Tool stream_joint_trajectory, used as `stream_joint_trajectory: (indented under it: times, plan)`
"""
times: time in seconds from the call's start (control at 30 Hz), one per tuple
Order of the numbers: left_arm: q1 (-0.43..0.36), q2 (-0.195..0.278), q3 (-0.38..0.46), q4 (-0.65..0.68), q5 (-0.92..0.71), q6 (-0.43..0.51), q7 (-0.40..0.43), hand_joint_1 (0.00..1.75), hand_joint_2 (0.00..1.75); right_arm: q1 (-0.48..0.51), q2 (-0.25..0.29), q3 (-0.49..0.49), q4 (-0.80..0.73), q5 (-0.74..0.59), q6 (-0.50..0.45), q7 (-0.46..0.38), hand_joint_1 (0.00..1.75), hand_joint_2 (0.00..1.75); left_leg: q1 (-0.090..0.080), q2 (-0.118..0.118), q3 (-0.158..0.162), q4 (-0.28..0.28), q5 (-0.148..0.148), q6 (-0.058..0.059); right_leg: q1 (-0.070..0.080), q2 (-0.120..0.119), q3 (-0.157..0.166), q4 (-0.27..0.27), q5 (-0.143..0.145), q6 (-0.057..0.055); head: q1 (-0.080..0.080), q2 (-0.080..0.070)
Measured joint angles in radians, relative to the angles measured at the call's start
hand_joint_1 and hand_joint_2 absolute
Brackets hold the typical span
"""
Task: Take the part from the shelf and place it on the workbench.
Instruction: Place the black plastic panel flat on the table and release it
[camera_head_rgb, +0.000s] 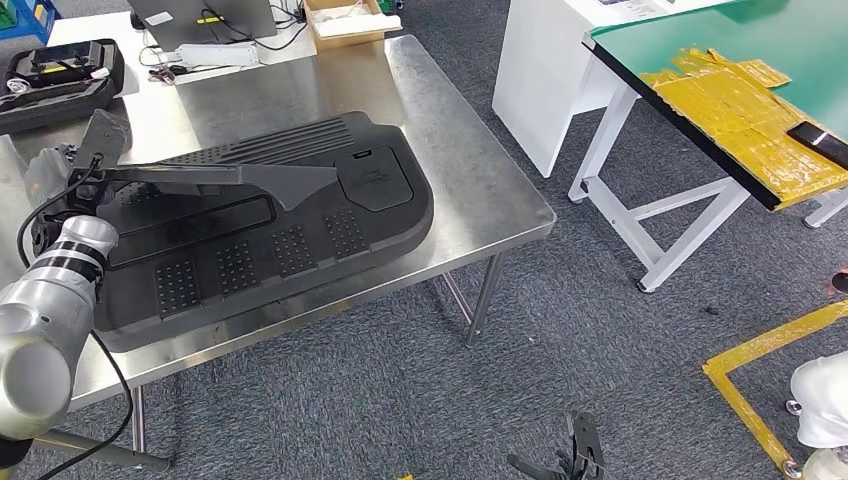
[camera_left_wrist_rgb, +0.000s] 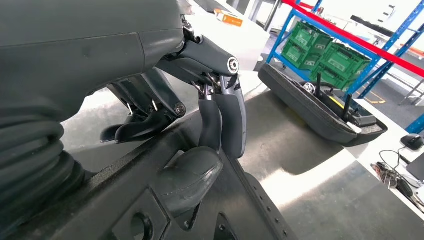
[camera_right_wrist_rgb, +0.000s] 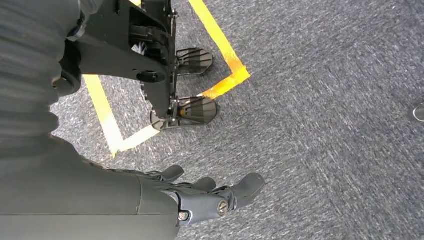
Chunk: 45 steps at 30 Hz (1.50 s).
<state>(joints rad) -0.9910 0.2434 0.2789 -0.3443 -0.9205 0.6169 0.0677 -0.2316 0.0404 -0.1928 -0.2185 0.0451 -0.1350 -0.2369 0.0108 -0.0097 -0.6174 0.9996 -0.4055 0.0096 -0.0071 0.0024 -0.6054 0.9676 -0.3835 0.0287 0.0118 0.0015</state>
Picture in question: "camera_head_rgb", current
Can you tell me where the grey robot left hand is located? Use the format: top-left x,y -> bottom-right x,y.
24,146 -> 108,211

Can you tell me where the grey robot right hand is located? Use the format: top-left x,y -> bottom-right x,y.
506,452 -> 578,480

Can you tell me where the black plastic panel part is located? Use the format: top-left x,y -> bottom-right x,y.
91,162 -> 341,214

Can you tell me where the stainless steel workbench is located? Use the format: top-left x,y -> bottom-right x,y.
0,33 -> 558,476

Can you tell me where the white desk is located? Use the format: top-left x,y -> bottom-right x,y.
45,0 -> 320,88

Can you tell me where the small key bundle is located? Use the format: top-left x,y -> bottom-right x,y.
146,62 -> 191,87

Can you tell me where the blue storage bin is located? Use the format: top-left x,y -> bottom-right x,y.
0,0 -> 63,45

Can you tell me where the dark grey laptop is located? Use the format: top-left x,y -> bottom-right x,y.
126,0 -> 279,54

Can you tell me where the white power strip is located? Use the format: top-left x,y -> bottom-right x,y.
174,42 -> 262,70

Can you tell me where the large black moulded panel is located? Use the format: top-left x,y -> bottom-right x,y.
91,110 -> 436,354

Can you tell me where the white wheeled base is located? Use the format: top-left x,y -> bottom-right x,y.
782,350 -> 848,480

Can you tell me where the brown cardboard box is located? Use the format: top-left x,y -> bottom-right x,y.
302,0 -> 404,54

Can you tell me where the white packing sheet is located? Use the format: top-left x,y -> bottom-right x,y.
310,11 -> 404,40

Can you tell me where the yellow taped cardboard sheet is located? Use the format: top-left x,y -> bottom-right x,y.
638,46 -> 848,213

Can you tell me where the black phone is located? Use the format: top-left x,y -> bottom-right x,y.
786,120 -> 848,172

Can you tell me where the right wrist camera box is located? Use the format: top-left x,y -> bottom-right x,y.
565,409 -> 606,480

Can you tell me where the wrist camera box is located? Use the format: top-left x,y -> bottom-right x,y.
68,108 -> 134,174
565,409 -> 606,480

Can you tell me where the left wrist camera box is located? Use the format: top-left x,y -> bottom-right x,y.
68,108 -> 134,174

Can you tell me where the green top white frame table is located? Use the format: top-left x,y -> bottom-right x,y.
567,0 -> 848,295

